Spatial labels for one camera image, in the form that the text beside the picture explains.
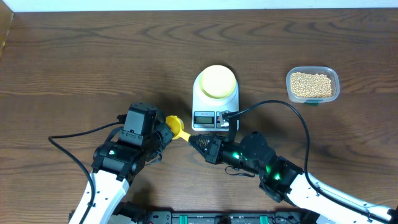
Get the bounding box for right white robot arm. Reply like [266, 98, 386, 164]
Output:
[188, 132, 397, 223]

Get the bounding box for white digital kitchen scale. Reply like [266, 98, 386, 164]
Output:
[192, 74, 239, 132]

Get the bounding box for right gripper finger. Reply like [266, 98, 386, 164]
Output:
[189, 141, 215, 159]
[188, 134, 221, 146]

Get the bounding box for clear plastic bean container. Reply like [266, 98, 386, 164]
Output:
[286, 66, 340, 103]

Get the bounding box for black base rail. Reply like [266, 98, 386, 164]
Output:
[115, 210, 319, 224]

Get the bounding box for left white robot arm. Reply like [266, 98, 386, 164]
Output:
[68, 103, 174, 223]

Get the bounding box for yellow measuring scoop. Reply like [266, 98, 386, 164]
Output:
[166, 115, 190, 142]

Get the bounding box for yellow plastic bowl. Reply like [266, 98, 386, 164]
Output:
[199, 65, 237, 99]

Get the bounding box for soybeans in container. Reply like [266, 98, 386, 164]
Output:
[289, 72, 332, 98]

